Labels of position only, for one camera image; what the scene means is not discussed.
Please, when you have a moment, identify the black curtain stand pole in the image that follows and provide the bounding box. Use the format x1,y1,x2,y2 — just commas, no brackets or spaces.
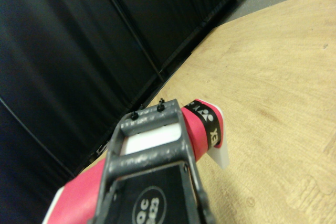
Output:
93,0,166,82

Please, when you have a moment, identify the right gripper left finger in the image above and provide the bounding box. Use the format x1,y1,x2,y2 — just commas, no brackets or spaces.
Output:
88,99,208,224

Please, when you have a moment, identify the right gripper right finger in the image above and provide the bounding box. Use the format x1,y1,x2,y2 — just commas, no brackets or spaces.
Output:
193,155,218,224

